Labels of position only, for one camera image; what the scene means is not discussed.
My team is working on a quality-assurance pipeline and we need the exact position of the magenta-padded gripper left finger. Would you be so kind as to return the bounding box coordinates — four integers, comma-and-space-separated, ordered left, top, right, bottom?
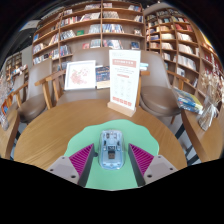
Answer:
45, 143, 96, 188

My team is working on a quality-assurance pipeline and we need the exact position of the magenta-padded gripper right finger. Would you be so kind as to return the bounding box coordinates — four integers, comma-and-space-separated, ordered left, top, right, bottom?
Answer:
127, 143, 179, 188

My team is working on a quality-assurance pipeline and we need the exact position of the transparent computer mouse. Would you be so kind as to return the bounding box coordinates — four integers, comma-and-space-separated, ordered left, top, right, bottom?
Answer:
97, 129, 127, 171

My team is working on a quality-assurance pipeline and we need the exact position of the green wavy-edged mouse pad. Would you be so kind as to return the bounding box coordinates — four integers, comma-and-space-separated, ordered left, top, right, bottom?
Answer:
63, 119, 160, 191

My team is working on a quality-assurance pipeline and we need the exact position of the beige wooden armchair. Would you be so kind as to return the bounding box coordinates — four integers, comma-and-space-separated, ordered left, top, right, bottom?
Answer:
8, 59, 54, 124
34, 47, 148, 108
138, 49, 191, 126

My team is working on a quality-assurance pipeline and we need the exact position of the stack of books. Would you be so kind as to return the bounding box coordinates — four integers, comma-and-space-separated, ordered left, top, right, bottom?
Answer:
173, 87, 204, 115

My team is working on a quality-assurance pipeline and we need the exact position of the glass vase with pale flowers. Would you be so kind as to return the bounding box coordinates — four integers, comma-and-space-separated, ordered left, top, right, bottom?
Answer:
197, 68, 224, 132

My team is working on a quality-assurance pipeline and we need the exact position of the white sign on wooden base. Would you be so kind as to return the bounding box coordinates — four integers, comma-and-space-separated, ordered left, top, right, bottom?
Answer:
107, 49, 142, 118

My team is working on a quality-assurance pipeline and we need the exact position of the white framed red picture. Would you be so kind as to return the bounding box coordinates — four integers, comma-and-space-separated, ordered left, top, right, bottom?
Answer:
63, 59, 97, 92

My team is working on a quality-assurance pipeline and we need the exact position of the dark standing book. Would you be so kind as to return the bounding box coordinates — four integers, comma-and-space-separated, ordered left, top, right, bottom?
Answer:
95, 65, 111, 90

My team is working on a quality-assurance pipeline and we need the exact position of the small distant bookshelf unit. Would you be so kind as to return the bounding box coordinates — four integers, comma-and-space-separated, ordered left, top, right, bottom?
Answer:
4, 51, 29, 81

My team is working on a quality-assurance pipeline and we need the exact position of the angled wooden bookshelf unit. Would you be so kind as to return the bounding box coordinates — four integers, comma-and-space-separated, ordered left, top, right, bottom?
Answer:
144, 6, 224, 101

